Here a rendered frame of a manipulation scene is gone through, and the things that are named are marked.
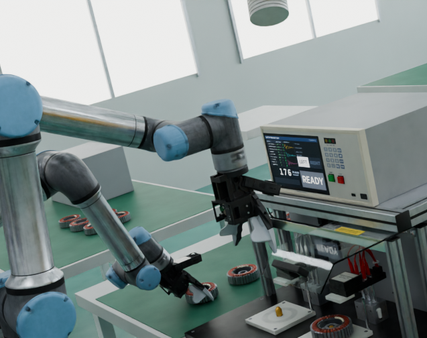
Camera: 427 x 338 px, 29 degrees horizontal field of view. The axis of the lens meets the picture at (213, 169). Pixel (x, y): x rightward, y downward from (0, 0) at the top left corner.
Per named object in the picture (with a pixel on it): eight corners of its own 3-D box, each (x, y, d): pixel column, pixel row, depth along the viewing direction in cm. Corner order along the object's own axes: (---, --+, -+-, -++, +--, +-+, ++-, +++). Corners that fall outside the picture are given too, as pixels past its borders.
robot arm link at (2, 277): (47, 309, 190) (31, 253, 187) (66, 324, 179) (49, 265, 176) (-4, 329, 185) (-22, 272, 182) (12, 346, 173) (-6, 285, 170)
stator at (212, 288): (199, 307, 275) (196, 297, 274) (179, 302, 284) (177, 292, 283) (225, 294, 281) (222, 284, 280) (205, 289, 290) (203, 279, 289)
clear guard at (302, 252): (320, 295, 196) (315, 271, 195) (261, 276, 217) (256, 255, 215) (418, 247, 212) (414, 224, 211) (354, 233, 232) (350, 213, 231)
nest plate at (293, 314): (275, 335, 237) (274, 331, 236) (245, 323, 249) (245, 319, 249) (316, 314, 244) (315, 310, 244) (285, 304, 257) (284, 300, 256)
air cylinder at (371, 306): (375, 324, 229) (372, 306, 227) (357, 318, 235) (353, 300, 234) (389, 317, 231) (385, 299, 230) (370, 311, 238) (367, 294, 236)
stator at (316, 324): (326, 349, 219) (324, 335, 218) (304, 336, 229) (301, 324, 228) (362, 332, 223) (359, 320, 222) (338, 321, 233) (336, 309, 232)
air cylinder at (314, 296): (319, 306, 249) (316, 289, 248) (303, 301, 256) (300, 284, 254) (332, 300, 252) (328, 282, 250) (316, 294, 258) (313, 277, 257)
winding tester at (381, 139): (373, 207, 215) (358, 130, 211) (273, 191, 252) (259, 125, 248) (475, 161, 234) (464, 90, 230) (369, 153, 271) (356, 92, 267)
